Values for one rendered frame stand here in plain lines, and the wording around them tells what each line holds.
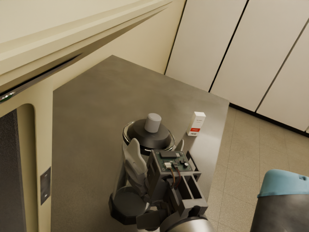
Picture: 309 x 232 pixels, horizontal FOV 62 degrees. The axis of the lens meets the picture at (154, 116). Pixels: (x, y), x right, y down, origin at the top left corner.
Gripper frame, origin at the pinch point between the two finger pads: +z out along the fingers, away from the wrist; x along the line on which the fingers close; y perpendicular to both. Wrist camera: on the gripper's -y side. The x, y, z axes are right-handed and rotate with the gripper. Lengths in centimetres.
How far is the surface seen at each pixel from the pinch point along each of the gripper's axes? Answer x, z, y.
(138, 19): 14.0, -21.0, 29.9
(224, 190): -116, 71, -114
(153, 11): 12.4, -18.9, 30.1
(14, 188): 23.3, -8.8, -0.6
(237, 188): -130, 73, -113
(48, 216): 18.4, -8.5, -8.8
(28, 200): 21.6, -8.2, -4.6
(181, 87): -43, 69, -22
